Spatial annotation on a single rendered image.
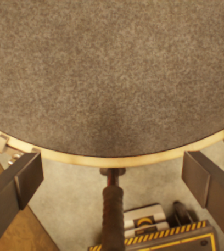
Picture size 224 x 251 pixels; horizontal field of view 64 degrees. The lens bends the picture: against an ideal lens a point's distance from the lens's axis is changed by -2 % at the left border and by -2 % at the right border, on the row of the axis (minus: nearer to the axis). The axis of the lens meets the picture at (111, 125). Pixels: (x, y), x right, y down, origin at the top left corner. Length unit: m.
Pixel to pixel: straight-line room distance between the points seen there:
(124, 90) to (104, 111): 0.04
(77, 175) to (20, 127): 0.97
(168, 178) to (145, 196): 0.20
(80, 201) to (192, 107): 1.15
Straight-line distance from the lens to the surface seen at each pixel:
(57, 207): 1.39
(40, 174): 0.17
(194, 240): 1.15
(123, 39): 0.25
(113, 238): 0.27
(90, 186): 1.25
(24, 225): 1.38
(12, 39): 0.28
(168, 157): 0.30
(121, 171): 0.35
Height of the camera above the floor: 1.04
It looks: 76 degrees down
